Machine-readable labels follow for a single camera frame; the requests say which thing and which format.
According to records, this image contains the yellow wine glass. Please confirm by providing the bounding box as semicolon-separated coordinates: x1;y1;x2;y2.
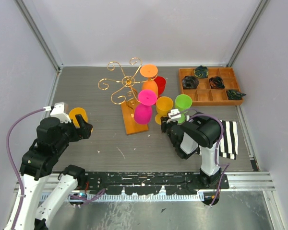
155;96;173;125
68;107;94;134

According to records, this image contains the magenta plastic wine glass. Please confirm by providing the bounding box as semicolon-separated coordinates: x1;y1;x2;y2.
134;90;157;125

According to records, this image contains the gold wire wine glass rack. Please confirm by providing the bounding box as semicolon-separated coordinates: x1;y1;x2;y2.
98;57;148;135

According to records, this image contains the orange plastic wine glass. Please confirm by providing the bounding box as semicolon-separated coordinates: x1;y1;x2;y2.
140;64;158;95

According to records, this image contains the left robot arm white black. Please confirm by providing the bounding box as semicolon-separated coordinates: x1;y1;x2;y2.
5;114;93;230

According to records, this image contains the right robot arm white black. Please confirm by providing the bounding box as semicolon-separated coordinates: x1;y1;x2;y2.
160;112;225;189

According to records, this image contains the green plastic wine glass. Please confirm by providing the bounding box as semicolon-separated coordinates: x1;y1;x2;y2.
175;94;192;124

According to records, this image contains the red plastic wine glass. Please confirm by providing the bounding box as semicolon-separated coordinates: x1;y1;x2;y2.
154;76;167;96

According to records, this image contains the dark rolled tie left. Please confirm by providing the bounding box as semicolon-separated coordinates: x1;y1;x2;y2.
182;75;199;90

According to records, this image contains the dark rolled tie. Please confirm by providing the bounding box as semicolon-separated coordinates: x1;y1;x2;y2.
226;89;246;100
194;65;209;79
182;75;199;90
209;76;225;90

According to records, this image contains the wooden compartment tray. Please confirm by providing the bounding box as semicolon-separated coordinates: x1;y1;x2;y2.
178;67;244;106

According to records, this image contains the black white striped cloth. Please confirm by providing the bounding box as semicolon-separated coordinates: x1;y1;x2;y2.
218;120;239;160

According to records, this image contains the dark rolled tie top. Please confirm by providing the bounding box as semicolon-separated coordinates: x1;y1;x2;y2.
194;65;209;79

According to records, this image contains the dark rolled tie middle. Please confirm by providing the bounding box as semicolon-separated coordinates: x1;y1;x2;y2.
209;76;225;90

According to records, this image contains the dark rolled tie right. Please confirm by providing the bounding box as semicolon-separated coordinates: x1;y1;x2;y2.
226;89;246;100

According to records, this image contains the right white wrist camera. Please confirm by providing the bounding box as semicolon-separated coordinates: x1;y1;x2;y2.
167;109;181;123

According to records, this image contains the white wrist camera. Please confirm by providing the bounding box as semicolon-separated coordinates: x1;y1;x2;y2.
167;109;181;123
43;102;72;124

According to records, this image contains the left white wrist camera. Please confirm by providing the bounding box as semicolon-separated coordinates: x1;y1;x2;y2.
43;102;72;124

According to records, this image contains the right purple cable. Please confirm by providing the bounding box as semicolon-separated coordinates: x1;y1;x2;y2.
177;109;231;207

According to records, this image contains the purple cable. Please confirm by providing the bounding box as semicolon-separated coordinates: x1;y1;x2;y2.
177;109;231;207
6;107;51;228

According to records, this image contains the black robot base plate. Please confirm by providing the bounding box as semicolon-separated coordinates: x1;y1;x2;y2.
77;172;219;196

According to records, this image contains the grey slotted cable duct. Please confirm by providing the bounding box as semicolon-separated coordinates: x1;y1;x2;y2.
42;193;204;203

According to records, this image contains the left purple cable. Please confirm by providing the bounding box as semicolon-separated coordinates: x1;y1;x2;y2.
6;107;51;228

